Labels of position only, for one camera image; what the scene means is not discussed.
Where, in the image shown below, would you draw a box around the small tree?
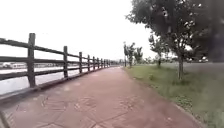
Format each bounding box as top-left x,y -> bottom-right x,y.
133,46 -> 144,65
148,33 -> 171,68
123,42 -> 136,68

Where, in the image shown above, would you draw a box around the red paved path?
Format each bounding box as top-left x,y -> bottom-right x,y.
0,65 -> 204,128

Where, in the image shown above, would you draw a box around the dark tree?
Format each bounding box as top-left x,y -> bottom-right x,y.
196,0 -> 224,64

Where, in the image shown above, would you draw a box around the stone kerb under fence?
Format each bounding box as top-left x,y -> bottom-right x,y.
0,65 -> 114,104

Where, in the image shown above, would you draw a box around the grass strip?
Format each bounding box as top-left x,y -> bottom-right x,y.
123,62 -> 224,128

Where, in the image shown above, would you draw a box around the grey water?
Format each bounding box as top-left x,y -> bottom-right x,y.
0,64 -> 89,96

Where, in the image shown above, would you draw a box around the dark wooden rail fence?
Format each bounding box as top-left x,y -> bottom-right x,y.
0,32 -> 121,89

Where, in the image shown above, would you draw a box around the large leafy tree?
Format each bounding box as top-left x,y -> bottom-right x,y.
125,0 -> 214,81

